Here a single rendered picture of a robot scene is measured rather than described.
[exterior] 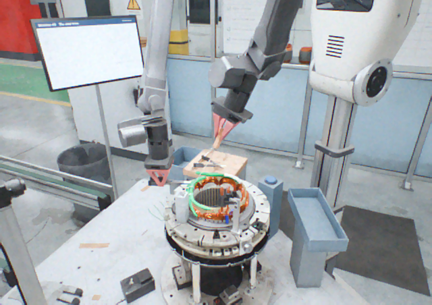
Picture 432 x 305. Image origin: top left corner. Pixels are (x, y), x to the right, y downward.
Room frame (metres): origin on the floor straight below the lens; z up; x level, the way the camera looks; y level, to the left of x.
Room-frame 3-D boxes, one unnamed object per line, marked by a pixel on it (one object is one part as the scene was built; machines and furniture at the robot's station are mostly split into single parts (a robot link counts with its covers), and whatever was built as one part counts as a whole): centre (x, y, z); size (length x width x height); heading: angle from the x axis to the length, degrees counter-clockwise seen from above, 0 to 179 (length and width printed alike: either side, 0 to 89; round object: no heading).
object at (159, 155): (0.76, 0.17, 1.28); 0.10 x 0.07 x 0.07; 175
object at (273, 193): (0.97, -0.20, 0.91); 0.07 x 0.07 x 0.25; 47
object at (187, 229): (0.75, 0.00, 1.09); 0.32 x 0.32 x 0.01
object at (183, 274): (0.71, 0.12, 0.85); 0.06 x 0.04 x 0.05; 21
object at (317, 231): (0.75, -0.30, 0.92); 0.25 x 0.11 x 0.28; 1
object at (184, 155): (1.11, 0.15, 0.92); 0.17 x 0.11 x 0.28; 155
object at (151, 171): (0.76, 0.17, 1.21); 0.07 x 0.07 x 0.09; 85
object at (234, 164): (1.04, 0.01, 1.05); 0.20 x 0.19 x 0.02; 65
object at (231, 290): (0.64, -0.04, 0.83); 0.05 x 0.04 x 0.02; 123
